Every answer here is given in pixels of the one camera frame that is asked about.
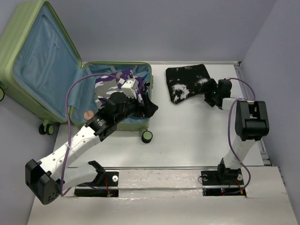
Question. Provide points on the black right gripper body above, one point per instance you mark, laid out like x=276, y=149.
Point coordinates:
x=211, y=95

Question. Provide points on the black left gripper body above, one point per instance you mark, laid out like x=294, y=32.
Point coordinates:
x=133, y=108

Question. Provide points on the purple camouflage garment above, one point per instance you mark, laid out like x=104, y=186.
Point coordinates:
x=106, y=85

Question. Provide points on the black white tie-dye shirt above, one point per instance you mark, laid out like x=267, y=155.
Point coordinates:
x=185, y=82

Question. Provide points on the round peach compact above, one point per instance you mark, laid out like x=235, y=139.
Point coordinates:
x=88, y=115

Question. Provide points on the green hard-shell suitcase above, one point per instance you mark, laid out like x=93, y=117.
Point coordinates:
x=41, y=69

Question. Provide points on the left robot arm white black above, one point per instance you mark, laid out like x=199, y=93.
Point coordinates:
x=48, y=177

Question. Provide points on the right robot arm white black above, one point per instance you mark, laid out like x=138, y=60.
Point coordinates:
x=248, y=123

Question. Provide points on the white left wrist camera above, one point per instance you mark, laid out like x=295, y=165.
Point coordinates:
x=131, y=88

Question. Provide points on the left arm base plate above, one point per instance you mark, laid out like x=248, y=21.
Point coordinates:
x=107, y=187

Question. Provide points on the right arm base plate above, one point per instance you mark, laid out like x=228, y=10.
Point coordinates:
x=222, y=187

